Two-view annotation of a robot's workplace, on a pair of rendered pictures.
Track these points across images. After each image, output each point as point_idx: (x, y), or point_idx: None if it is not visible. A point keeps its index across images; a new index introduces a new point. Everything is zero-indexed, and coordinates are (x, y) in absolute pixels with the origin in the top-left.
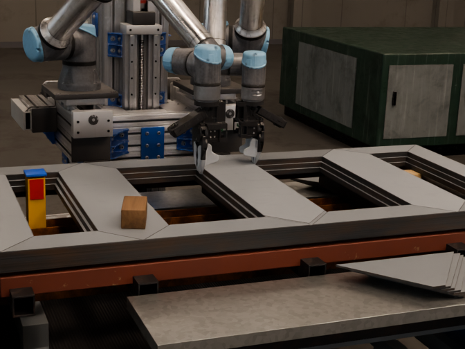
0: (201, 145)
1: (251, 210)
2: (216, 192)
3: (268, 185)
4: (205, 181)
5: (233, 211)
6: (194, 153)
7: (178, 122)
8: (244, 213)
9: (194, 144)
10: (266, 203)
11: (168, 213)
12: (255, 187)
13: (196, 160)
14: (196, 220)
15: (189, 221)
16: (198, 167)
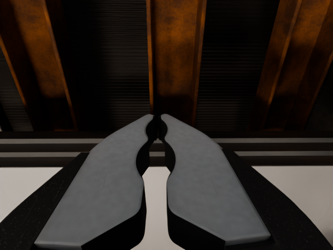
0: (58, 248)
1: (1, 158)
2: (214, 140)
3: (158, 232)
4: (306, 145)
5: (93, 133)
6: (203, 158)
7: None
8: (35, 145)
9: (225, 217)
10: (15, 196)
11: (329, 45)
12: (149, 213)
13: (164, 138)
14: (267, 88)
15: (271, 74)
16: (136, 120)
